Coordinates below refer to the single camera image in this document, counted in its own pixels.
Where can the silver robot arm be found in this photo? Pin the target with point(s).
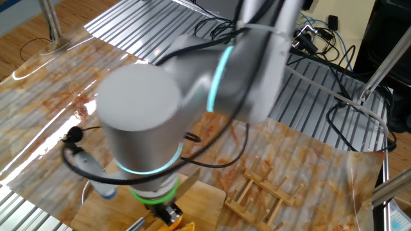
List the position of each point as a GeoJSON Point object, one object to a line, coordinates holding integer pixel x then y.
{"type": "Point", "coordinates": [144, 112]}

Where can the marble pattern plastic mat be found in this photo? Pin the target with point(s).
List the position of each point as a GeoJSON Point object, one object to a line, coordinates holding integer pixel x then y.
{"type": "Point", "coordinates": [289, 154]}

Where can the freshly cut orange quarter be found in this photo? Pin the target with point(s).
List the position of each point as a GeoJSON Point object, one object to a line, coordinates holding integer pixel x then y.
{"type": "Point", "coordinates": [188, 227]}

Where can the bamboo cutting board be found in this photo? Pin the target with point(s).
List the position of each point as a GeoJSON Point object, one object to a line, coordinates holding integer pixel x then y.
{"type": "Point", "coordinates": [205, 205]}

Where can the black clamp camera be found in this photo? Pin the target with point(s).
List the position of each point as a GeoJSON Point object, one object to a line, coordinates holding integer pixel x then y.
{"type": "Point", "coordinates": [305, 40]}

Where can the silver bracket wrist camera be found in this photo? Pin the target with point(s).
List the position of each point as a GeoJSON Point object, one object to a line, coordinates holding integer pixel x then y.
{"type": "Point", "coordinates": [96, 179]}

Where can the metal stand pole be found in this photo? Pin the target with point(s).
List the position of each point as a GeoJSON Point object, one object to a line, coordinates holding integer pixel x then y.
{"type": "Point", "coordinates": [51, 19]}

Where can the stainless steel bowl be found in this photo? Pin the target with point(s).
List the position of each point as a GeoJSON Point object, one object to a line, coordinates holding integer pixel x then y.
{"type": "Point", "coordinates": [86, 192]}

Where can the blue white package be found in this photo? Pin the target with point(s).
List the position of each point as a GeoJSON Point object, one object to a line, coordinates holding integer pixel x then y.
{"type": "Point", "coordinates": [401, 218]}

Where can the wooden peg rack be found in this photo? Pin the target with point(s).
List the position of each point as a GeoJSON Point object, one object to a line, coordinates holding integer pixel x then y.
{"type": "Point", "coordinates": [266, 184]}

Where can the steel cleaver knife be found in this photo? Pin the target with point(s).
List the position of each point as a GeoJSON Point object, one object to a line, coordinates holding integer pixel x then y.
{"type": "Point", "coordinates": [187, 184]}

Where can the large black case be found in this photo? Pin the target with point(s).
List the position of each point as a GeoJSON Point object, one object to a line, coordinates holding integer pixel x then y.
{"type": "Point", "coordinates": [379, 25]}

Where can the black power adapter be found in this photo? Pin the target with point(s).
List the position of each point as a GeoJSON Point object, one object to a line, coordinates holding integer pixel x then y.
{"type": "Point", "coordinates": [333, 22]}

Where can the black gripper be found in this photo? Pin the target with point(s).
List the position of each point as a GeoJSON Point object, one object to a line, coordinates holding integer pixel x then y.
{"type": "Point", "coordinates": [157, 208]}

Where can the aluminium frame bar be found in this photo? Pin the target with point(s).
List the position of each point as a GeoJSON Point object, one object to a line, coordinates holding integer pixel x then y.
{"type": "Point", "coordinates": [391, 187]}
{"type": "Point", "coordinates": [385, 61]}

